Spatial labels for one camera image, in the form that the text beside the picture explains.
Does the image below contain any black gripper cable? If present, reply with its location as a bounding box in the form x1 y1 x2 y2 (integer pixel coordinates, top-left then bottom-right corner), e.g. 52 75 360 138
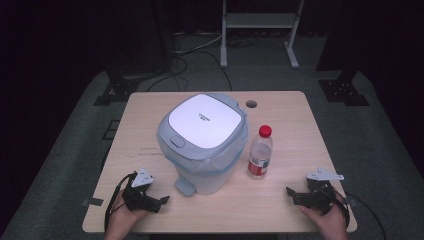
333 188 388 240
103 171 138 232

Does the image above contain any black floor cable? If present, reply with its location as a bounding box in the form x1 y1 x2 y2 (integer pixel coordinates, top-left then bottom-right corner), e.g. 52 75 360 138
145 49 233 93

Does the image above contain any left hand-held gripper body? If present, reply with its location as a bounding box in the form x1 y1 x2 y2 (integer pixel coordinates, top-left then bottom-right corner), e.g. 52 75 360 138
120 167 162 214

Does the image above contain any white floor cable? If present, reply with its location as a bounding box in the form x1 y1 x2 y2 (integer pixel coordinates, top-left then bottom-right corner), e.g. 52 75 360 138
172 31 225 56

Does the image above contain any clear red-capped plastic bottle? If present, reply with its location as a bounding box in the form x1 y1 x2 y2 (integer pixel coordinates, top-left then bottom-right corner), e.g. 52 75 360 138
246 124 274 181

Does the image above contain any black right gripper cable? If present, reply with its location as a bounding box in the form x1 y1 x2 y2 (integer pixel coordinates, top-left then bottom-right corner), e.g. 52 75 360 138
333 188 388 240

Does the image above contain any white metal stand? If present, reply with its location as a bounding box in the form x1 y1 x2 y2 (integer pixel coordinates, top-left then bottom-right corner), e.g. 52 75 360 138
219 0 306 70

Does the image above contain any person's left hand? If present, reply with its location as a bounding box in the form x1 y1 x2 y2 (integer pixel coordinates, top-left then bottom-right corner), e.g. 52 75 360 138
105 190 150 236

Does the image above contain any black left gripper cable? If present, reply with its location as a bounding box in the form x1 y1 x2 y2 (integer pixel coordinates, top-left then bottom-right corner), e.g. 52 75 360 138
103 171 138 232

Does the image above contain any black stand base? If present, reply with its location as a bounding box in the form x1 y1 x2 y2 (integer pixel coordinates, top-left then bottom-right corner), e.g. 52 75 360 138
92 68 143 107
317 68 371 107

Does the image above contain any person's right hand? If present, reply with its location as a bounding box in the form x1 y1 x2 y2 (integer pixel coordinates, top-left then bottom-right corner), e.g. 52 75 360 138
298 194 350 236

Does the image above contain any grey pedal trash bin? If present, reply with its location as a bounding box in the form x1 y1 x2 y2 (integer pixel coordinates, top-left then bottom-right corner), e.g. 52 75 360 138
156 92 250 197

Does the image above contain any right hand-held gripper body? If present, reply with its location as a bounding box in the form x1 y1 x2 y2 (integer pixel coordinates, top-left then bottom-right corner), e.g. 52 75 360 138
293 167 345 216

